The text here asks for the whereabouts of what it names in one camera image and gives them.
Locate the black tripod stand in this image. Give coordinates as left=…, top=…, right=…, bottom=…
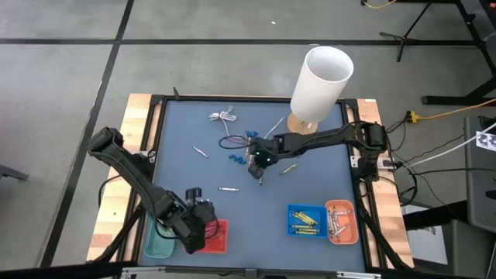
left=378, top=0, right=484, bottom=63

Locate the grey cart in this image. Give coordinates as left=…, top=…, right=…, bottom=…
left=463, top=115, right=496, bottom=233

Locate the thick white cable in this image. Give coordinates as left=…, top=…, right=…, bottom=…
left=405, top=122, right=496, bottom=170

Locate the black white marker tag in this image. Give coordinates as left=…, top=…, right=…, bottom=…
left=475, top=130, right=496, bottom=152

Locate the blue plastic bin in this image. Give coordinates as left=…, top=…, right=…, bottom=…
left=286, top=204, right=329, bottom=238

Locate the white lamp power cable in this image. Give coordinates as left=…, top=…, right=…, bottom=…
left=208, top=105, right=286, bottom=140

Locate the black cable sleeve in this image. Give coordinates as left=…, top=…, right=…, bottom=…
left=358, top=193, right=414, bottom=271
left=92, top=205, right=144, bottom=264

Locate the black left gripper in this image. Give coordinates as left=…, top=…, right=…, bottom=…
left=170, top=188, right=218, bottom=255

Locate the teal plastic bin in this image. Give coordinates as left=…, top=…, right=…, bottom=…
left=143, top=216, right=176, bottom=259

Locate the blue grey table mat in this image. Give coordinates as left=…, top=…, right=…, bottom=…
left=137, top=98, right=367, bottom=272

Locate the grey floor object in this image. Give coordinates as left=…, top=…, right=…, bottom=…
left=0, top=164, right=30, bottom=182

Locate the orange plastic bin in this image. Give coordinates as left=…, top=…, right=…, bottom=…
left=324, top=199, right=360, bottom=246

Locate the black table frame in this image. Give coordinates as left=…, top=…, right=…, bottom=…
left=118, top=94, right=387, bottom=274

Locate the metal camera mount bar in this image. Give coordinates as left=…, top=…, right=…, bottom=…
left=115, top=264, right=384, bottom=279

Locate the white lamp with wooden base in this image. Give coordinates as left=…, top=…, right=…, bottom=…
left=286, top=45, right=355, bottom=136

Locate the yellow extension cord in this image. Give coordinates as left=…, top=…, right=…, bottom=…
left=405, top=98, right=496, bottom=124

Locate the black stand base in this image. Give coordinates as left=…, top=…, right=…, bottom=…
left=421, top=73, right=496, bottom=106

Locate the thin yellow cable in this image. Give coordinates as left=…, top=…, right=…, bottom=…
left=362, top=0, right=398, bottom=9

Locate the red plastic bin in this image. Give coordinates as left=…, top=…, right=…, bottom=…
left=197, top=219, right=229, bottom=255

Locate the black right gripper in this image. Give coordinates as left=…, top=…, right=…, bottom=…
left=247, top=136, right=283, bottom=180

